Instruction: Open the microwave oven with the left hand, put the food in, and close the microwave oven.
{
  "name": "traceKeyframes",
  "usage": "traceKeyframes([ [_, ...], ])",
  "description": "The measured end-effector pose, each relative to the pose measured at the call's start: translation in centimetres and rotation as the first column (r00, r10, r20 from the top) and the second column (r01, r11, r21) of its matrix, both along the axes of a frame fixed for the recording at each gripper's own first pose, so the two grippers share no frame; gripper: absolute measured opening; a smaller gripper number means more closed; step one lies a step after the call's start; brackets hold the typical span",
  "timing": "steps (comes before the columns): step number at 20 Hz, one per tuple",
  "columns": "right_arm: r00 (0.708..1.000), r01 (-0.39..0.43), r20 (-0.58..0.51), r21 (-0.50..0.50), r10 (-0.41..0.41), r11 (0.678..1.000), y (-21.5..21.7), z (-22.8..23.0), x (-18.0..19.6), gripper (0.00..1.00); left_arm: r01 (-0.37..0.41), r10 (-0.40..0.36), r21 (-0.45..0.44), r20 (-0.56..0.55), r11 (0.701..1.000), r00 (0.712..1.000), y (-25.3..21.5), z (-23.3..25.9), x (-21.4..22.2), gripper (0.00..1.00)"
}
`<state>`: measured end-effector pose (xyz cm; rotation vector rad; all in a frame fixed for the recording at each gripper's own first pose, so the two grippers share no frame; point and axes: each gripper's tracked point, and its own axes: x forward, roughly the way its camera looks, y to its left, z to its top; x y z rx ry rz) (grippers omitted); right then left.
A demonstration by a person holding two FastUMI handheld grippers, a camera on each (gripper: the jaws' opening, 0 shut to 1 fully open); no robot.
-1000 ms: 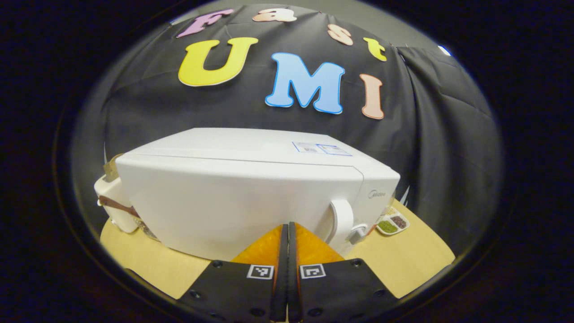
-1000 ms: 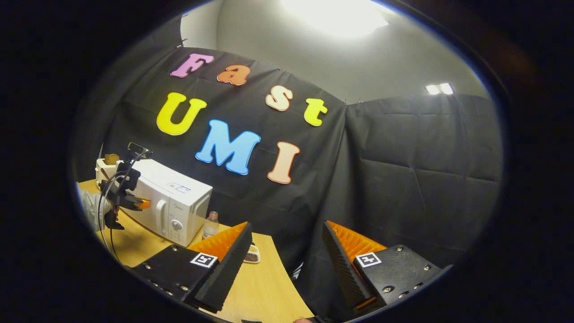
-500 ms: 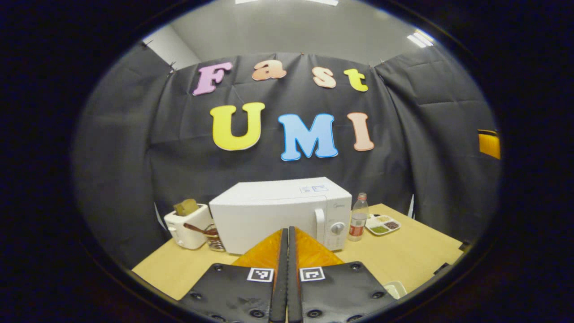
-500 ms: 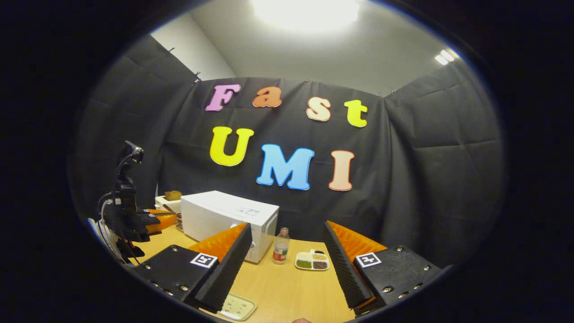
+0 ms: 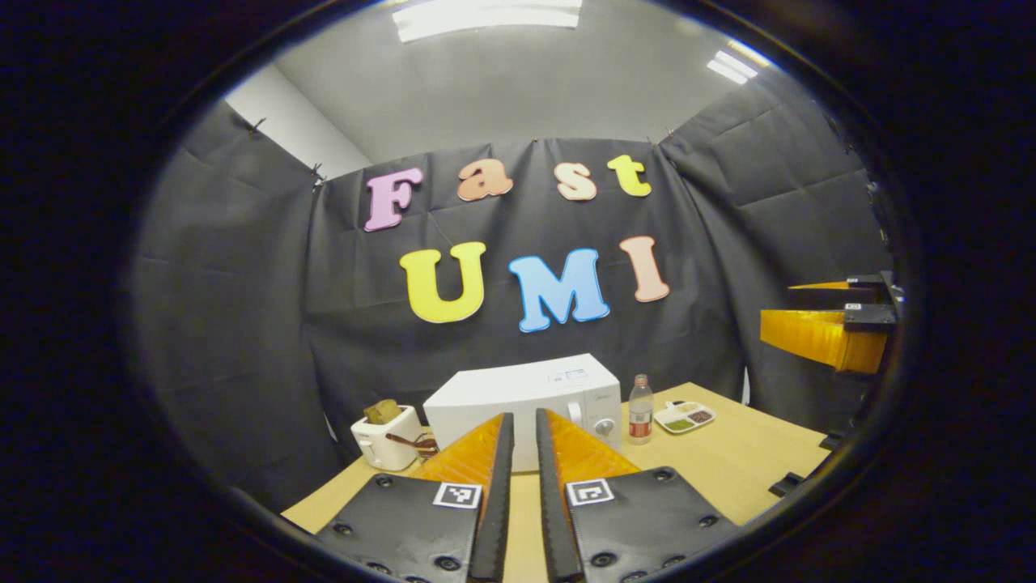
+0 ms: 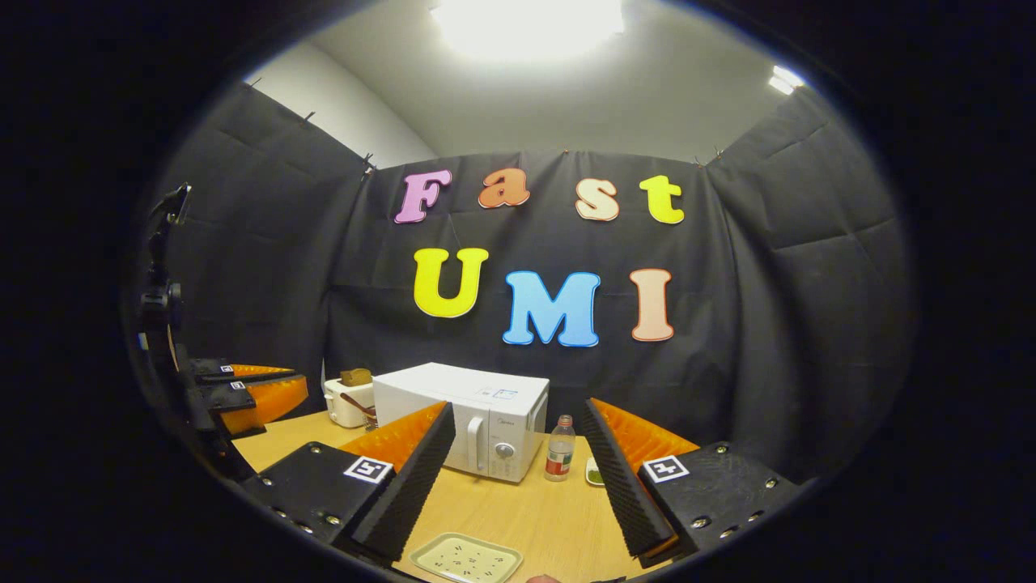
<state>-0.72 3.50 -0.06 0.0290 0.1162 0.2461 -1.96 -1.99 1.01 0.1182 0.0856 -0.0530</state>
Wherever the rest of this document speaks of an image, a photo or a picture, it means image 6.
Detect black backdrop cloth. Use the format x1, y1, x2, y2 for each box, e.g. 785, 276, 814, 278
129, 81, 919, 487

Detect pale green rectangular tray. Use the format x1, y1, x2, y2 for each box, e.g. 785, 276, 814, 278
409, 532, 524, 583

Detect clear bottle with red label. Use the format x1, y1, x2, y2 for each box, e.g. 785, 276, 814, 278
544, 415, 576, 483

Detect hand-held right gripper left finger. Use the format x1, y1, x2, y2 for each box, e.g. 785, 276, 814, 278
243, 401, 456, 565

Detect white microwave oven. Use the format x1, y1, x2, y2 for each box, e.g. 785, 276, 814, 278
372, 362, 550, 485

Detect white toaster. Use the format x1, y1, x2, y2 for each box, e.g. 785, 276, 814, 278
324, 377, 377, 429

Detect small ceiling light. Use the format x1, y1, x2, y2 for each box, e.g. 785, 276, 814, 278
767, 65, 806, 96

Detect large ceiling light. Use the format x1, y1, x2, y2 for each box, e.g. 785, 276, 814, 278
429, 0, 626, 62

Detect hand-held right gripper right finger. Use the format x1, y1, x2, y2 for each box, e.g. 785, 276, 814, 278
583, 397, 802, 568

